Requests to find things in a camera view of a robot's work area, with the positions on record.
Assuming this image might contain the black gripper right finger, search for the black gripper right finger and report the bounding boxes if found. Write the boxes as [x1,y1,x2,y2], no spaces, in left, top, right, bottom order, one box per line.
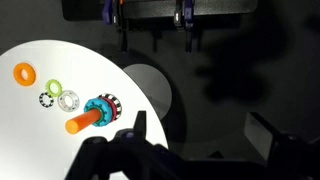
[244,112,280,161]

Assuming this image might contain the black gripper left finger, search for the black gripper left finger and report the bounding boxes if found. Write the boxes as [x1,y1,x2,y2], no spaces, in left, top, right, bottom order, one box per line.
[133,111,147,138]

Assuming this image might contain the clear bearing ring with beads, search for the clear bearing ring with beads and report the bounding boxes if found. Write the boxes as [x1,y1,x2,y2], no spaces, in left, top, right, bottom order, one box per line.
[57,89,81,113]

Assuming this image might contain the grey round disc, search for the grey round disc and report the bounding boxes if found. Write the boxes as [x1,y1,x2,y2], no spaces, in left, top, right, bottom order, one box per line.
[124,64,172,120]

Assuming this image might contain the purple black clamp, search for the purple black clamp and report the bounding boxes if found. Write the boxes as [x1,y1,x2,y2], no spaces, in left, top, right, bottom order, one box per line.
[102,0,128,52]
[174,0,194,52]

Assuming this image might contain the teal gear ring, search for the teal gear ring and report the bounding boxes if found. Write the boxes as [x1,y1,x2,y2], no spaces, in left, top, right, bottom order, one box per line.
[83,96,113,128]

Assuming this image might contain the orange peg post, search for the orange peg post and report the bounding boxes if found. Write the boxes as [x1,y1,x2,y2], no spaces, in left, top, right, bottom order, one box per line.
[65,109,101,134]

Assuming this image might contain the lime green gear ring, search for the lime green gear ring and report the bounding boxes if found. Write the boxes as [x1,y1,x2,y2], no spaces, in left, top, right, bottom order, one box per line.
[45,78,64,98]

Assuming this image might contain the small black white bead ring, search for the small black white bead ring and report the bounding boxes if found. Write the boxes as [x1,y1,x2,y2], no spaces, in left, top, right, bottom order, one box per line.
[38,91,55,108]

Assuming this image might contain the orange foam ring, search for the orange foam ring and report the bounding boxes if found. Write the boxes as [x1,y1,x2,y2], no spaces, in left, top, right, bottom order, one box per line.
[13,62,37,87]

